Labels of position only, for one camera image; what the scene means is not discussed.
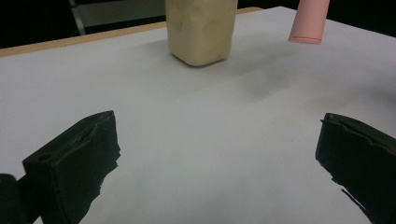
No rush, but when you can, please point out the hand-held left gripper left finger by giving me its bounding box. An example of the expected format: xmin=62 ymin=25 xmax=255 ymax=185
xmin=21 ymin=109 xmax=122 ymax=224

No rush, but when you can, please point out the cream square holder cup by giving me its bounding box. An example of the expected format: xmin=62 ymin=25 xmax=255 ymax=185
xmin=164 ymin=0 xmax=239 ymax=67

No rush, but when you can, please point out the metal stand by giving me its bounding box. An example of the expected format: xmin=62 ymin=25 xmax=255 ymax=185
xmin=68 ymin=0 xmax=87 ymax=35

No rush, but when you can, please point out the grey panel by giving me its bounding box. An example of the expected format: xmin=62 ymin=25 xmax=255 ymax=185
xmin=76 ymin=0 xmax=167 ymax=28

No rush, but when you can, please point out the pink hairbrush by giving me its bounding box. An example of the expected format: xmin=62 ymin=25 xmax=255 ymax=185
xmin=288 ymin=0 xmax=331 ymax=45

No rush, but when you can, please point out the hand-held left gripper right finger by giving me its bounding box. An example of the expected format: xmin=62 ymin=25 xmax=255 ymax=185
xmin=315 ymin=112 xmax=396 ymax=224

